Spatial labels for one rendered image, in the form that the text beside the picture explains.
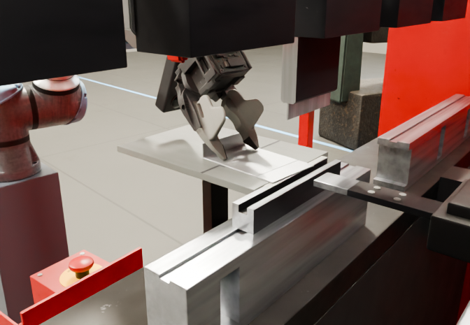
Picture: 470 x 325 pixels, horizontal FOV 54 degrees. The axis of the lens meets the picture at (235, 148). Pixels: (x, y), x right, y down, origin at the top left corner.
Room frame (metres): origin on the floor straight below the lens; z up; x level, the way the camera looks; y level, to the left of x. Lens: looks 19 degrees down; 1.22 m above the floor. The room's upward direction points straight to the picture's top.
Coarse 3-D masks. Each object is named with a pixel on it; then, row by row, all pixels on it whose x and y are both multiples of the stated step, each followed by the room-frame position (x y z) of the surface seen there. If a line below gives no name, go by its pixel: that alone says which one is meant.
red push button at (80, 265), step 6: (78, 258) 0.66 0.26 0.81; (84, 258) 0.66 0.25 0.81; (90, 258) 0.66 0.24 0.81; (72, 264) 0.65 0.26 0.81; (78, 264) 0.64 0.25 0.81; (84, 264) 0.64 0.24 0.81; (90, 264) 0.65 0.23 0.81; (72, 270) 0.64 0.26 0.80; (78, 270) 0.64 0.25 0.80; (84, 270) 0.64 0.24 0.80; (78, 276) 0.65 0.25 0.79; (84, 276) 0.65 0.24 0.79
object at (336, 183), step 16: (320, 176) 0.54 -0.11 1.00; (336, 176) 0.54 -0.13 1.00; (336, 192) 0.50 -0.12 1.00; (352, 192) 0.49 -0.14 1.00; (368, 192) 0.49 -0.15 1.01; (384, 192) 0.49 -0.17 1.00; (400, 192) 0.49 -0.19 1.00; (464, 192) 0.42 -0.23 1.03; (400, 208) 0.45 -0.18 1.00; (416, 208) 0.44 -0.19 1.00; (432, 208) 0.44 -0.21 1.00; (448, 208) 0.40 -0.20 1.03; (464, 208) 0.39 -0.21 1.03; (432, 224) 0.39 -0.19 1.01; (448, 224) 0.38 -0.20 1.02; (464, 224) 0.38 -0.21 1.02; (432, 240) 0.39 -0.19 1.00; (448, 240) 0.38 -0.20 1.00; (464, 240) 0.37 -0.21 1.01; (448, 256) 0.38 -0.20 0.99; (464, 256) 0.37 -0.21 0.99
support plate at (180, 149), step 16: (224, 128) 0.77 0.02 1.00; (128, 144) 0.68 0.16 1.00; (144, 144) 0.68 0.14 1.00; (160, 144) 0.68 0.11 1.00; (176, 144) 0.68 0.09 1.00; (192, 144) 0.68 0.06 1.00; (272, 144) 0.68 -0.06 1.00; (288, 144) 0.68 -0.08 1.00; (144, 160) 0.63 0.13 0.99; (160, 160) 0.61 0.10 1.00; (176, 160) 0.61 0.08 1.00; (192, 160) 0.61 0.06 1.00; (304, 160) 0.61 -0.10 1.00; (192, 176) 0.57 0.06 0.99; (208, 176) 0.55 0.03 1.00; (224, 176) 0.55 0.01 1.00; (240, 176) 0.55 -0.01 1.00
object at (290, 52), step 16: (288, 48) 0.53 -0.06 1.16; (304, 48) 0.53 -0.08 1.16; (320, 48) 0.56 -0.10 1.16; (336, 48) 0.59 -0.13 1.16; (288, 64) 0.53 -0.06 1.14; (304, 64) 0.53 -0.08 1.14; (320, 64) 0.56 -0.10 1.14; (336, 64) 0.59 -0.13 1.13; (288, 80) 0.53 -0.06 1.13; (304, 80) 0.53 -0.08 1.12; (320, 80) 0.56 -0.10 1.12; (336, 80) 0.59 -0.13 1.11; (288, 96) 0.52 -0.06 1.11; (304, 96) 0.53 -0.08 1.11; (320, 96) 0.58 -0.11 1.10; (288, 112) 0.52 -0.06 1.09; (304, 112) 0.55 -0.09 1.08
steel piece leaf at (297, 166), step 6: (294, 162) 0.59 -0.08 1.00; (300, 162) 0.59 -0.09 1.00; (276, 168) 0.57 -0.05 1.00; (282, 168) 0.57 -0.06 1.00; (288, 168) 0.57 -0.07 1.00; (294, 168) 0.57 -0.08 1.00; (300, 168) 0.57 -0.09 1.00; (306, 168) 0.57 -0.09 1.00; (264, 174) 0.55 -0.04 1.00; (270, 174) 0.55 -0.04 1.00; (276, 174) 0.55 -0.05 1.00; (282, 174) 0.55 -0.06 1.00; (288, 174) 0.55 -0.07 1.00; (294, 174) 0.55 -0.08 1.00; (264, 180) 0.53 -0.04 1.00; (270, 180) 0.53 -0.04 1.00; (276, 180) 0.53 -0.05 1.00
